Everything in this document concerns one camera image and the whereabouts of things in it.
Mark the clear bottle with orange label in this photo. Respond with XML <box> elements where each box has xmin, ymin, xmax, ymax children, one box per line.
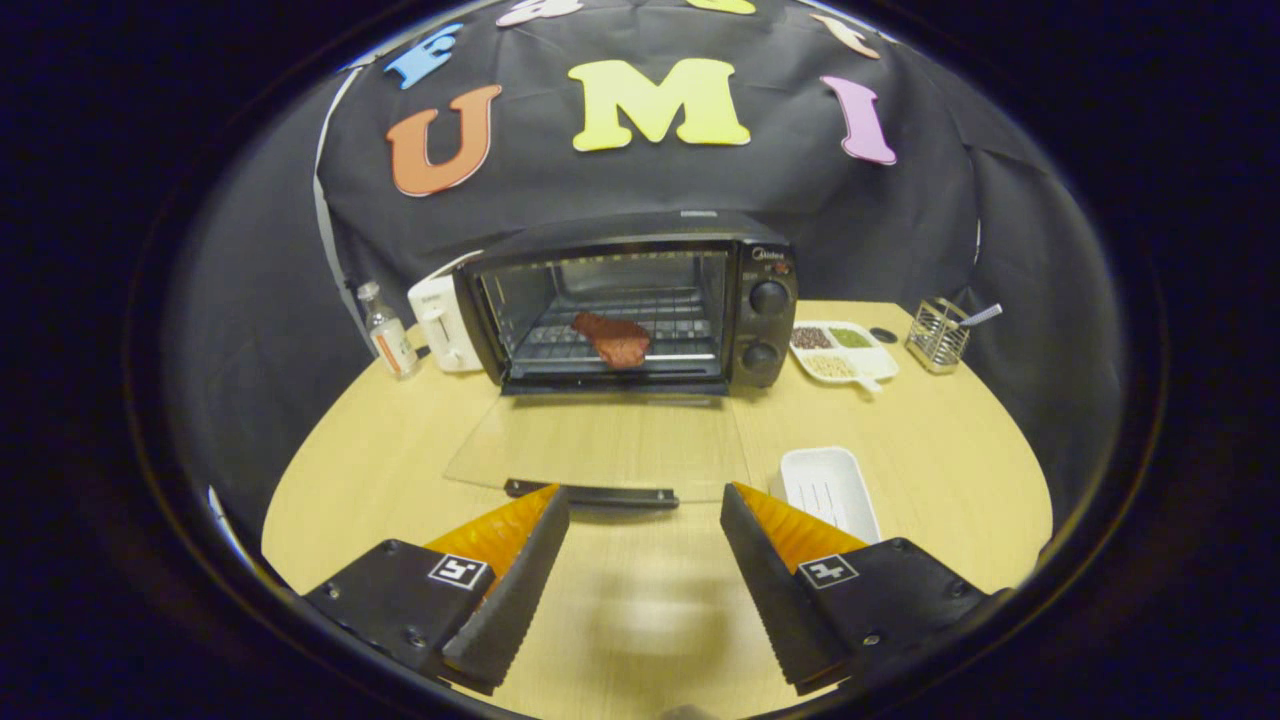
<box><xmin>357</xmin><ymin>281</ymin><xmax>420</xmax><ymax>381</ymax></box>

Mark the white rectangular tray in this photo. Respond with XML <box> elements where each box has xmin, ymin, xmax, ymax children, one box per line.
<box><xmin>770</xmin><ymin>446</ymin><xmax>883</xmax><ymax>546</ymax></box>

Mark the black toaster oven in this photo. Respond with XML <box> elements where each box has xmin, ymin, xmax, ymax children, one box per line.
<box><xmin>445</xmin><ymin>210</ymin><xmax>799</xmax><ymax>511</ymax></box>

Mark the white bread toaster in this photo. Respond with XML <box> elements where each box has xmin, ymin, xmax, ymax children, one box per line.
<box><xmin>407</xmin><ymin>250</ymin><xmax>486</xmax><ymax>374</ymax></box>

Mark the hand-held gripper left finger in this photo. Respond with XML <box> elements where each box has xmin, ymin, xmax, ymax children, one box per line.
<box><xmin>303</xmin><ymin>484</ymin><xmax>571</xmax><ymax>694</ymax></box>

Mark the white divided dish with beans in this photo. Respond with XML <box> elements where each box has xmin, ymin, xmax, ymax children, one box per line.
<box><xmin>789</xmin><ymin>320</ymin><xmax>900</xmax><ymax>393</ymax></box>

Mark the metal wire utensil holder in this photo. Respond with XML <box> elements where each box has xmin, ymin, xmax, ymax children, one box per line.
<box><xmin>905</xmin><ymin>297</ymin><xmax>971</xmax><ymax>375</ymax></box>

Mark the brown meat piece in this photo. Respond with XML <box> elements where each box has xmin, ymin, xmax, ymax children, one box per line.
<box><xmin>570</xmin><ymin>311</ymin><xmax>652</xmax><ymax>370</ymax></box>

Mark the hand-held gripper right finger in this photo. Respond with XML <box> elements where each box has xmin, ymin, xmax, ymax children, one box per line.
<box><xmin>720</xmin><ymin>481</ymin><xmax>991</xmax><ymax>694</ymax></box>

